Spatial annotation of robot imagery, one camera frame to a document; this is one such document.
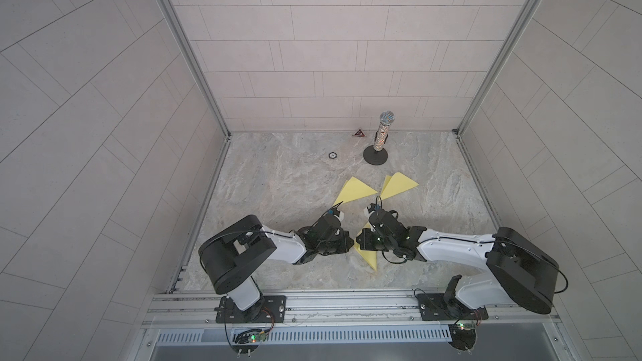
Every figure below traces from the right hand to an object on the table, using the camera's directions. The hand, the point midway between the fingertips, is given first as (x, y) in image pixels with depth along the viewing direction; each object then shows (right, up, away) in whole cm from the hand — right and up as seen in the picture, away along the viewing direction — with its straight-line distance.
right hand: (354, 242), depth 83 cm
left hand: (+1, -1, +2) cm, 2 cm away
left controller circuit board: (-30, -19, -18) cm, 40 cm away
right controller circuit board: (+29, -20, -15) cm, 38 cm away
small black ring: (-7, +29, +25) cm, 39 cm away
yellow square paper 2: (0, +16, +12) cm, 20 cm away
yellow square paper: (+5, -2, -5) cm, 7 cm away
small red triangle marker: (+5, +40, +32) cm, 51 cm away
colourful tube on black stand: (+11, +29, +24) cm, 40 cm away
